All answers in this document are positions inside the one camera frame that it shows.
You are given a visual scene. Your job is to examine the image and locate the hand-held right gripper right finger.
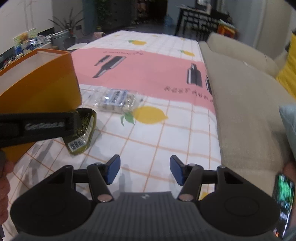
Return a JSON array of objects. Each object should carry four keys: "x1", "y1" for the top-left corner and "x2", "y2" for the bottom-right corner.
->
[{"x1": 170, "y1": 155, "x2": 244, "y2": 202}]

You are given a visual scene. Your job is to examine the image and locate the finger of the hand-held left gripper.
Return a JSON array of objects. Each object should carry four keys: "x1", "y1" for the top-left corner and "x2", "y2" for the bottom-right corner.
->
[{"x1": 68, "y1": 110, "x2": 81, "y2": 137}]

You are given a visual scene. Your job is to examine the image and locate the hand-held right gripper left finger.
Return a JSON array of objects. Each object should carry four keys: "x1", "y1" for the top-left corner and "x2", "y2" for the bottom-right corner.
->
[{"x1": 46, "y1": 155, "x2": 121, "y2": 202}]

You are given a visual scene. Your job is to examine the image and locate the dark green snack packet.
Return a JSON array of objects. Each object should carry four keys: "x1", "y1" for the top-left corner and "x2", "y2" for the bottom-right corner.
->
[{"x1": 63, "y1": 108, "x2": 97, "y2": 155}]

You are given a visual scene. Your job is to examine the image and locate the orange cardboard box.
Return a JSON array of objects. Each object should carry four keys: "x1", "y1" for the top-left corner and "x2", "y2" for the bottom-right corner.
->
[{"x1": 0, "y1": 48, "x2": 83, "y2": 164}]

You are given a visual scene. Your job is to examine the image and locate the person's left hand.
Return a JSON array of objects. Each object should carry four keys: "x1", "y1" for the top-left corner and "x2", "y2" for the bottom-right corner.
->
[{"x1": 0, "y1": 161, "x2": 15, "y2": 230}]

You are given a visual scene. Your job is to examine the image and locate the printed checked tablecloth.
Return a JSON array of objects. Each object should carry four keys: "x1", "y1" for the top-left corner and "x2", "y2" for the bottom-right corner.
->
[{"x1": 0, "y1": 30, "x2": 222, "y2": 241}]

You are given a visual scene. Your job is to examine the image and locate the clear packet of pale snack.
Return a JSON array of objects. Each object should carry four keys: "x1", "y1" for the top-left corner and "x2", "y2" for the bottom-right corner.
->
[{"x1": 81, "y1": 86, "x2": 145, "y2": 114}]

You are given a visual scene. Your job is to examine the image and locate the pile of counter clutter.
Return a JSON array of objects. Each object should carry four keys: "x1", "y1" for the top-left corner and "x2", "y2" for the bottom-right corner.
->
[{"x1": 0, "y1": 35, "x2": 52, "y2": 69}]

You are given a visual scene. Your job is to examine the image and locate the white plate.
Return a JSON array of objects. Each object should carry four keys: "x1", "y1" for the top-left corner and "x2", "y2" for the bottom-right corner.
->
[{"x1": 66, "y1": 43, "x2": 88, "y2": 51}]

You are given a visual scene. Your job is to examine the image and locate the potted plant in grey pot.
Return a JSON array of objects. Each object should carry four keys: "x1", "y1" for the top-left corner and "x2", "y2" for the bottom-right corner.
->
[{"x1": 48, "y1": 9, "x2": 78, "y2": 51}]

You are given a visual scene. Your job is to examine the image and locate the beige sofa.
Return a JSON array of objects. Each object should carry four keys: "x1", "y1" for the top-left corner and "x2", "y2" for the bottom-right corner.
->
[{"x1": 198, "y1": 32, "x2": 296, "y2": 209}]

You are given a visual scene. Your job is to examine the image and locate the yellow flower picture card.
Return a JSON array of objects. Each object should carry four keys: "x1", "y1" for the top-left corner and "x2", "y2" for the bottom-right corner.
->
[{"x1": 13, "y1": 27, "x2": 38, "y2": 55}]

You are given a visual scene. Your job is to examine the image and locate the black smartphone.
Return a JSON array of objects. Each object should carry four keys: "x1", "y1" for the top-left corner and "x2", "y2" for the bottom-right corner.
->
[{"x1": 272, "y1": 173, "x2": 296, "y2": 240}]

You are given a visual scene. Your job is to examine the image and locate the green leafy plant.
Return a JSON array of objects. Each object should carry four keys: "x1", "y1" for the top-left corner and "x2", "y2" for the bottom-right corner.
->
[{"x1": 94, "y1": 0, "x2": 111, "y2": 32}]

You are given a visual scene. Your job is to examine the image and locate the light blue cushion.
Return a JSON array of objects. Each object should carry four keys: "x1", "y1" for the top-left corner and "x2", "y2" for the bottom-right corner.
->
[{"x1": 279, "y1": 104, "x2": 296, "y2": 161}]

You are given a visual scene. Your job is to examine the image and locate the blue water jug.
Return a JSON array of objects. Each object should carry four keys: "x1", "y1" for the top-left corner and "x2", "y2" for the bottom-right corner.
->
[{"x1": 165, "y1": 14, "x2": 176, "y2": 27}]

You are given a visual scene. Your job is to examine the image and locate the orange yellow bag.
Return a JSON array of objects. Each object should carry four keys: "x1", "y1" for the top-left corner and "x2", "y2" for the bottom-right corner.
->
[{"x1": 217, "y1": 23, "x2": 237, "y2": 38}]

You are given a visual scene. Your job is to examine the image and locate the yellow cushion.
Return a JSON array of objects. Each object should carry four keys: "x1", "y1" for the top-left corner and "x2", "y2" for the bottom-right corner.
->
[{"x1": 276, "y1": 34, "x2": 296, "y2": 98}]

